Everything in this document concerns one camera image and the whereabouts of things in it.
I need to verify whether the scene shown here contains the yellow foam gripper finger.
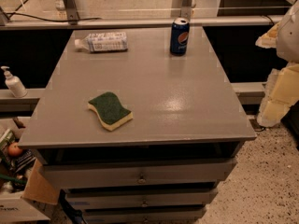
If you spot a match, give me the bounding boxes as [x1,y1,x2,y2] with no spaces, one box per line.
[257,63,299,127]
[255,23,279,49]

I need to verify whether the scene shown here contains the green and yellow sponge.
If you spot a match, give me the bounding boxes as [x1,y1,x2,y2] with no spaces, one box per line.
[88,91,133,132]

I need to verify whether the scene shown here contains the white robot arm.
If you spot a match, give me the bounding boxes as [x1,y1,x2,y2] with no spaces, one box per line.
[255,0,299,127]

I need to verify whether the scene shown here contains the blue pepsi can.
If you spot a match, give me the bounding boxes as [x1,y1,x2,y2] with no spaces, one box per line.
[170,18,190,55]

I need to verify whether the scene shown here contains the grey drawer cabinet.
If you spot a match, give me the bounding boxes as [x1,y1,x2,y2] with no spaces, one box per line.
[21,27,255,224]

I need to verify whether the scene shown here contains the clear plastic water bottle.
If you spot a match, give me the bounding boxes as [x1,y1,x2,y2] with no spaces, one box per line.
[75,32,128,53]

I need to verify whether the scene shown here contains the white pump dispenser bottle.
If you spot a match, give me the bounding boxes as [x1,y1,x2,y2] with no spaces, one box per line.
[1,66,27,98]

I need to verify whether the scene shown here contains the cardboard box with clutter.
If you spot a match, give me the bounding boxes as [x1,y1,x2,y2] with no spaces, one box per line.
[0,118,59,224]

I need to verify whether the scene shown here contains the orange fruit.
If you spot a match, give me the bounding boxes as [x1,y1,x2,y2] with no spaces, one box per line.
[7,142,23,158]

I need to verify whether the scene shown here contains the metal frame rail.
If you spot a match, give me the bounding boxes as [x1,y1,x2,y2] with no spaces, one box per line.
[0,15,283,30]

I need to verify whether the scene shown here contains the black cable on rail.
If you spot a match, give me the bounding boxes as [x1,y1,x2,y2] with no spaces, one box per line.
[0,0,103,23]

